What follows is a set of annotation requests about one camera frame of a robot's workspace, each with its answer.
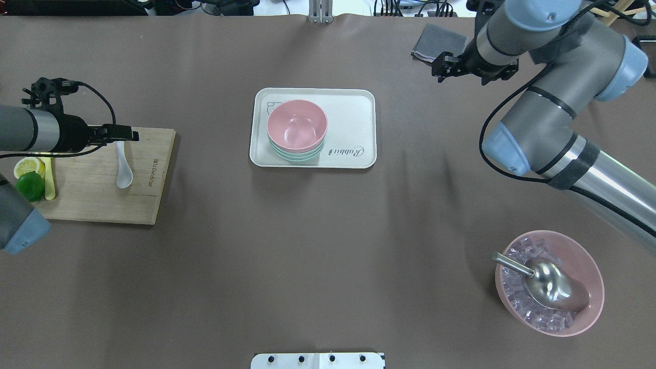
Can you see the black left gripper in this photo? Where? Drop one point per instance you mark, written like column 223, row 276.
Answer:
column 72, row 134

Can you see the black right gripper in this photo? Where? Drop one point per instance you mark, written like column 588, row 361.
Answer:
column 472, row 65

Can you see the white ceramic spoon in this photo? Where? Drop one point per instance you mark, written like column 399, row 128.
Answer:
column 124, row 177

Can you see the small pink bowl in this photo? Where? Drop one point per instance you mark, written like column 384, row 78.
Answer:
column 297, row 126

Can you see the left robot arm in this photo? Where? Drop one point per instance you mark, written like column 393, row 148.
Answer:
column 22, row 224

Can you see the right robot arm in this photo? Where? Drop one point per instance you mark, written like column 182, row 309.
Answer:
column 583, row 60

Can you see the green bowl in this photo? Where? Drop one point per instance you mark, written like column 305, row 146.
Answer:
column 297, row 157

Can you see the pink bowl with ice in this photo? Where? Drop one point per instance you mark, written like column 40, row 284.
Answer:
column 571, row 258

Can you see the grey folded cloth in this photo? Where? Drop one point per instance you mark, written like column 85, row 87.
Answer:
column 434, row 40

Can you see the bamboo cutting board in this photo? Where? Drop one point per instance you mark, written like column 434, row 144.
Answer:
column 86, row 185

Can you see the lemon half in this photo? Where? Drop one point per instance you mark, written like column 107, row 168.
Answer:
column 28, row 165

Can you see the green lime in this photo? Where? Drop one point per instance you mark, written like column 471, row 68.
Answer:
column 31, row 185

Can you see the cream rabbit tray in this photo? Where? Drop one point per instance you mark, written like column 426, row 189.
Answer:
column 350, row 142

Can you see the metal ice scoop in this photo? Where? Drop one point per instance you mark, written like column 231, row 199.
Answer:
column 547, row 284

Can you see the aluminium frame post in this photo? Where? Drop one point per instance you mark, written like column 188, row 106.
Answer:
column 320, row 12

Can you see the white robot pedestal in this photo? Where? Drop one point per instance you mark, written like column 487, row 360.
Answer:
column 319, row 360

